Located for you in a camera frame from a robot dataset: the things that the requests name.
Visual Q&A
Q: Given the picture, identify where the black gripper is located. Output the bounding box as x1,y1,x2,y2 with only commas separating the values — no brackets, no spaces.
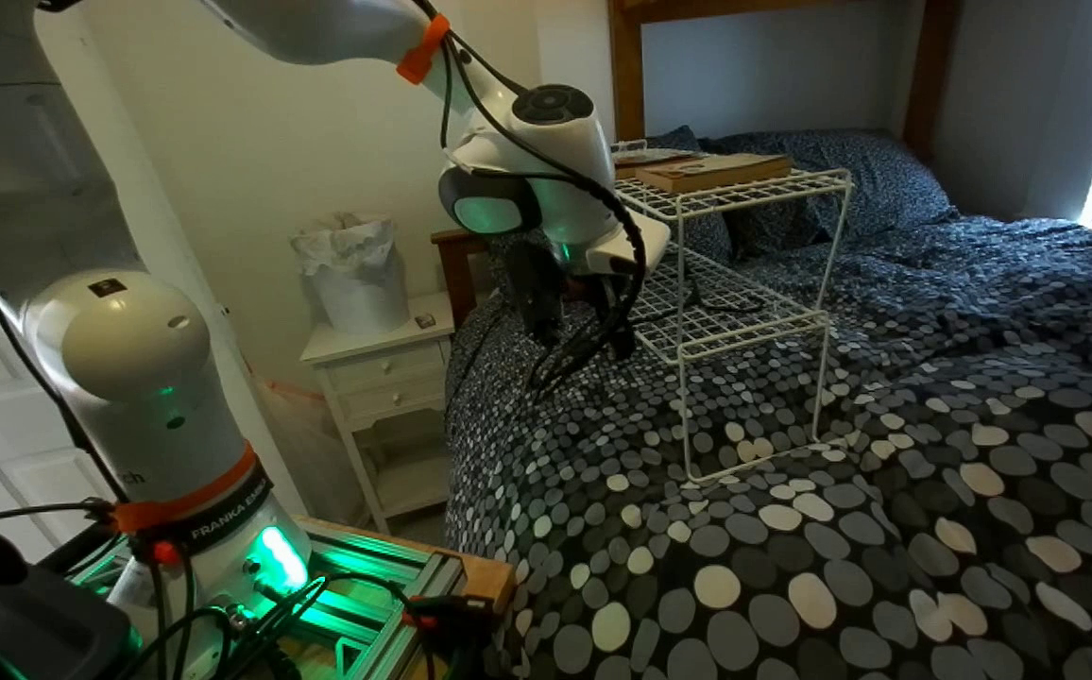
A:
502,243,637,356

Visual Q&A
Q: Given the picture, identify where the black clothes hanger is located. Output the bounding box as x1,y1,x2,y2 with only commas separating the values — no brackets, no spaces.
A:
525,268,775,391

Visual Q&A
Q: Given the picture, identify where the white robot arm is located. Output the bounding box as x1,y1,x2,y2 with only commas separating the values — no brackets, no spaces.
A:
0,0,671,680

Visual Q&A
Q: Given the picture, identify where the wooden board on rack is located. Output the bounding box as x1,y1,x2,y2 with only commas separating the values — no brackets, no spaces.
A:
611,147,789,192

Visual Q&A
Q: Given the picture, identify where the dark dotted pillow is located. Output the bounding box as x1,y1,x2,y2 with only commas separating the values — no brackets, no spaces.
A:
463,124,739,316

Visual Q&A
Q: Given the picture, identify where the white nightstand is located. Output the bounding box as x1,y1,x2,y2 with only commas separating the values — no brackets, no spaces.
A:
303,294,454,528

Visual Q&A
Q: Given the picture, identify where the white trash bin with bag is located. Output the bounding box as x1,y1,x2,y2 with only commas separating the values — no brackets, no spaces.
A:
291,210,410,336

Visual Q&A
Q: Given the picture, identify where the dotted bed duvet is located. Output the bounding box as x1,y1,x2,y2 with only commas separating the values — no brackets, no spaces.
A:
445,217,1092,680

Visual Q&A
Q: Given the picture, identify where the wooden bunk bed frame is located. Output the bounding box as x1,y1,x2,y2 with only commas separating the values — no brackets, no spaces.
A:
428,0,963,333

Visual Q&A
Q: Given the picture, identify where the white wire shoe rack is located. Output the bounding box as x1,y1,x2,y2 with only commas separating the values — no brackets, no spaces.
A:
618,159,854,484

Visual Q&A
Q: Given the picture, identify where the green lit robot base mount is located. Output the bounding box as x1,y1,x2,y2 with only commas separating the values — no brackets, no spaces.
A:
108,520,514,680

